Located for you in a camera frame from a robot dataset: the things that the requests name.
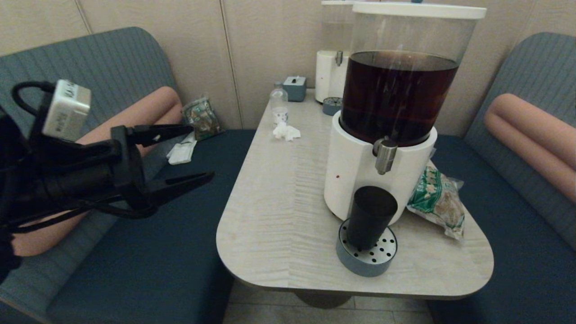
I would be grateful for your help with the bronze table pedestal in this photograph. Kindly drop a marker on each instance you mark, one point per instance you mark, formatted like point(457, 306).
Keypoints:
point(323, 300)

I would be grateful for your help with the round grey drip tray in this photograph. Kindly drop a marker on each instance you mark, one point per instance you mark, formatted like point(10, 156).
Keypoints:
point(360, 265)
point(331, 109)

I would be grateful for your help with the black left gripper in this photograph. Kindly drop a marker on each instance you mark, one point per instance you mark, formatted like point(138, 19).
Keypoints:
point(90, 175)

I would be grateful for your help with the teal left booth bench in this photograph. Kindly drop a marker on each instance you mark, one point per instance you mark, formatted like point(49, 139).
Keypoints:
point(157, 252)

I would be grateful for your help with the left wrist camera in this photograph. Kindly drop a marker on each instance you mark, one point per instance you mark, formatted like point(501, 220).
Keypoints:
point(67, 110)

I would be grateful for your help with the crumpled white tissue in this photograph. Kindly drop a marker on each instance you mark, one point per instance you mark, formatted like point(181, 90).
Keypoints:
point(285, 132)

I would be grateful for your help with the green white snack bag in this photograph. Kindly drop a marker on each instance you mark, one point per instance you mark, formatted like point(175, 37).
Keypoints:
point(436, 202)

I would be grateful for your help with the clear plastic bottle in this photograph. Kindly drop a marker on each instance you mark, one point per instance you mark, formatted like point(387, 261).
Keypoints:
point(279, 105)

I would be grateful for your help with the pink right bolster cushion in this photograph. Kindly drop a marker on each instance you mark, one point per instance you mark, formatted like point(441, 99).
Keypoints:
point(535, 135)

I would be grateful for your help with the pink left bolster cushion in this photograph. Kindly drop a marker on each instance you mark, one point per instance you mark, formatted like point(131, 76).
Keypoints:
point(148, 108)

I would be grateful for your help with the white napkin pack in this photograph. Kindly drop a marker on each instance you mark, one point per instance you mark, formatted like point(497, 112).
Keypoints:
point(182, 154)

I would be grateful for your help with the black plastic cup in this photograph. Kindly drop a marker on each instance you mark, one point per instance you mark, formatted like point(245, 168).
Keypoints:
point(370, 216)

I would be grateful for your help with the teal booth bench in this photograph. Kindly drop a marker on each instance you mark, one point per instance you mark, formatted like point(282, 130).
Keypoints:
point(517, 225)
point(157, 252)

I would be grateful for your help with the steel dispenser tap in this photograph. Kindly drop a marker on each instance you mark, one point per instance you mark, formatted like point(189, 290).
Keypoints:
point(339, 58)
point(385, 155)

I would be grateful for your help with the teal right booth bench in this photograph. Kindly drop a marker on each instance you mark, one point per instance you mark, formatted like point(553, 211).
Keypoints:
point(517, 225)

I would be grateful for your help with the pink bolster cushion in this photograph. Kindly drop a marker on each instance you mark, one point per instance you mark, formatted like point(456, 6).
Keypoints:
point(148, 108)
point(535, 135)

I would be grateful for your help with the brown green snack bag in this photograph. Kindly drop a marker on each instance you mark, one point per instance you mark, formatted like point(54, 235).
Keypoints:
point(202, 119)

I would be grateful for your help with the grey blue tissue box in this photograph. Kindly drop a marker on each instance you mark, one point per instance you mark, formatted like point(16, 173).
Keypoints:
point(294, 90)

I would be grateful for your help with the dark tea beverage dispenser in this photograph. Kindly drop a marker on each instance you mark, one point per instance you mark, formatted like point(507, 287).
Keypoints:
point(355, 180)

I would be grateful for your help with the clear water beverage dispenser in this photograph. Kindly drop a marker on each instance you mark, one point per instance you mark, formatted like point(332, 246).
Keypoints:
point(327, 78)

